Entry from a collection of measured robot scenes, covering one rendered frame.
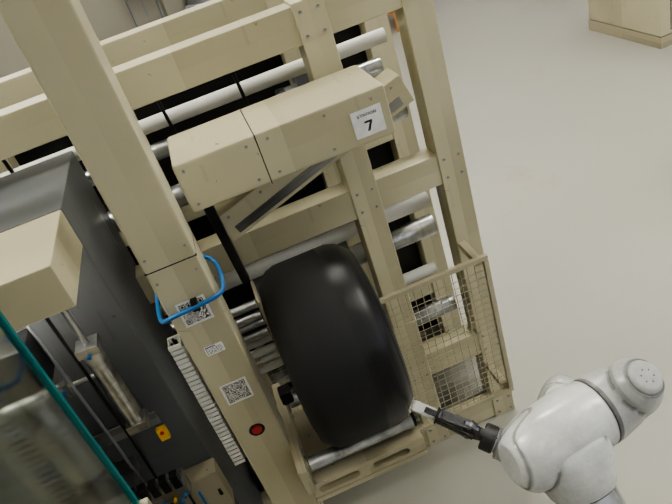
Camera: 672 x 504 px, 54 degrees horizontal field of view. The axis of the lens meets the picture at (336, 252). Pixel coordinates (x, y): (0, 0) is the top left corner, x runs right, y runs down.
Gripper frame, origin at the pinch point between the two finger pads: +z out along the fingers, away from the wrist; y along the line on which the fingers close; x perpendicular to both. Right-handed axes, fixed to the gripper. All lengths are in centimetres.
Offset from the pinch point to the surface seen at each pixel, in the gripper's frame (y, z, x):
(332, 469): 18.3, 19.5, -22.7
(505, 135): 248, 43, 287
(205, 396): -10, 55, -23
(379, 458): 17.9, 8.1, -14.2
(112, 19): 370, 558, 382
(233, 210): -17, 73, 29
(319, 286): -27.5, 34.4, 12.4
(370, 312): -26.6, 19.5, 11.2
